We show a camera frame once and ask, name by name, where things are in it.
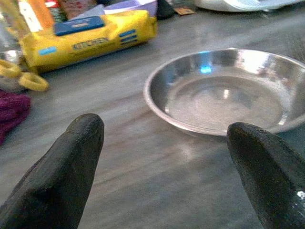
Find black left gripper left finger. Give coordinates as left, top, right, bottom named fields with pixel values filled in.
left=0, top=113, right=105, bottom=229

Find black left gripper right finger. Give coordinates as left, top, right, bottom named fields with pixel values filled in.
left=226, top=122, right=305, bottom=229

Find purple cloth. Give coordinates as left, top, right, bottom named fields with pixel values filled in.
left=0, top=90, right=32, bottom=146

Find round stainless steel plate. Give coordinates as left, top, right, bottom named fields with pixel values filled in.
left=143, top=47, right=305, bottom=137

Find yellow wet wipes pack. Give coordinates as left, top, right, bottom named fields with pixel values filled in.
left=19, top=10, right=158, bottom=73

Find clear glass jar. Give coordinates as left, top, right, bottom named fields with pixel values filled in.
left=0, top=0, right=24, bottom=65

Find orange and white box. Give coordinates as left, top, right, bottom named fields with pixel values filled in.
left=18, top=0, right=56, bottom=33

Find white appliance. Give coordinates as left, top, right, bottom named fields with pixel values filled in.
left=193, top=0, right=305, bottom=12

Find small brown packet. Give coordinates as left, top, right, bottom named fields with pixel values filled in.
left=174, top=7, right=196, bottom=16

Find lilac plastic container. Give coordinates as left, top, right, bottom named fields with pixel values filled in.
left=103, top=0, right=158, bottom=17

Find dark cone shaped object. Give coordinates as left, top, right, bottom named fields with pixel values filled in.
left=156, top=0, right=176, bottom=21

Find yellow handled scissors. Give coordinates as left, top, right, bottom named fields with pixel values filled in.
left=0, top=58, right=50, bottom=92

